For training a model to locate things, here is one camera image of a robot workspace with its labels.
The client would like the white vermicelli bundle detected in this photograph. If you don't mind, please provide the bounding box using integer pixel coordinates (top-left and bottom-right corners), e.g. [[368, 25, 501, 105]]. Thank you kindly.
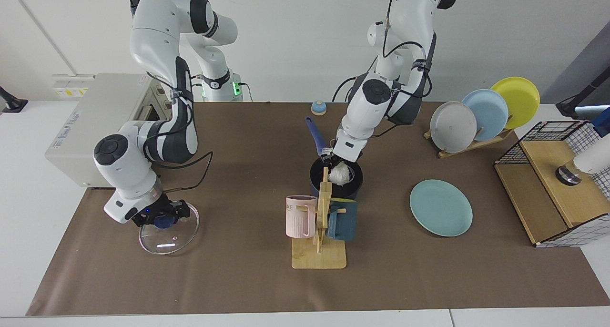
[[328, 161, 356, 185]]

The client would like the glass lid with blue knob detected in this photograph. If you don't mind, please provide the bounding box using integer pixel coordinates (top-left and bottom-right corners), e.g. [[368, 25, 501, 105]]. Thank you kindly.
[[139, 201, 200, 255]]

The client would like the green round plate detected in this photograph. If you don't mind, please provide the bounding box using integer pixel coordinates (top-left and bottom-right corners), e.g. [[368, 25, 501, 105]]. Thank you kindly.
[[410, 179, 474, 237]]

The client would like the grey round plate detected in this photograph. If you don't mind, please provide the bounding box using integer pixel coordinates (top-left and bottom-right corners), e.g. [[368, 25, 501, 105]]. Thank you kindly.
[[429, 101, 478, 153]]

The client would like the wooden plate rack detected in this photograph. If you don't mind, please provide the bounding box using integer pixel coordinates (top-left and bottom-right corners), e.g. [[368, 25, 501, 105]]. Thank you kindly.
[[424, 127, 515, 159]]

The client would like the light blue round plate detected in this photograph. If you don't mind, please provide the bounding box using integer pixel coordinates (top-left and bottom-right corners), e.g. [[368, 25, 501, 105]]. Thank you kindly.
[[461, 89, 509, 142]]

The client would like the yellow round plate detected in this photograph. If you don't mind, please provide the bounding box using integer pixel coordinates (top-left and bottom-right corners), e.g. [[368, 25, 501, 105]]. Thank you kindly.
[[490, 76, 541, 130]]

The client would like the dark teal cup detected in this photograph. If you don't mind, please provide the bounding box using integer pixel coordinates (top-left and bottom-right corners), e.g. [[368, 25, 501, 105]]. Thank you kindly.
[[327, 198, 358, 242]]

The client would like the pink cup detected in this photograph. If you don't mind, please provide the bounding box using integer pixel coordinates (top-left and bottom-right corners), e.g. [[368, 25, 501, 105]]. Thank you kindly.
[[285, 195, 318, 239]]

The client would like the wooden cup stand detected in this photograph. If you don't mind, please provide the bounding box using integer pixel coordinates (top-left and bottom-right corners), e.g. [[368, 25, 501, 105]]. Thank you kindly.
[[291, 167, 347, 270]]

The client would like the brown table cloth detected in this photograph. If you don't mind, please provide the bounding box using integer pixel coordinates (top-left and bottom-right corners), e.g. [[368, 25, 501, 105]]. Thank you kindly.
[[26, 102, 610, 317]]

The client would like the pale toaster oven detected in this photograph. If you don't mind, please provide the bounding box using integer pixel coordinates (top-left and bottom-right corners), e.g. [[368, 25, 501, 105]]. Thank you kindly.
[[45, 73, 174, 188]]

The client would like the white outlet with yellow labels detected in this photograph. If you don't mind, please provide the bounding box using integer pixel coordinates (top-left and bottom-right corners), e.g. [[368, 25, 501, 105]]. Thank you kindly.
[[51, 74, 96, 99]]

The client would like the white cylinder with silver end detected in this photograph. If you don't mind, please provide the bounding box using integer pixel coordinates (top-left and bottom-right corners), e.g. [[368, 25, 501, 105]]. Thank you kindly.
[[555, 135, 610, 186]]

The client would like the blue plastic piece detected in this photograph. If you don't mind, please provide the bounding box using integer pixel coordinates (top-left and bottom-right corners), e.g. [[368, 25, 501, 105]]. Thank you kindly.
[[592, 107, 610, 138]]

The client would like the black pot with blue handle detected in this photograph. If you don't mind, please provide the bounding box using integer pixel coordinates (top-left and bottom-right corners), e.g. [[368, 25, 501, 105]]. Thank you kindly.
[[305, 117, 364, 200]]

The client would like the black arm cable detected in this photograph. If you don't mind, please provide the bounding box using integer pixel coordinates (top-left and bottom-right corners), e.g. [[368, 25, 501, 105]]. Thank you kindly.
[[332, 0, 434, 139], [144, 71, 214, 193]]

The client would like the wire basket with wooden floor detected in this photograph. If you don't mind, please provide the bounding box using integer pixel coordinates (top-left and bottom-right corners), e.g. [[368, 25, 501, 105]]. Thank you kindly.
[[494, 120, 610, 248]]

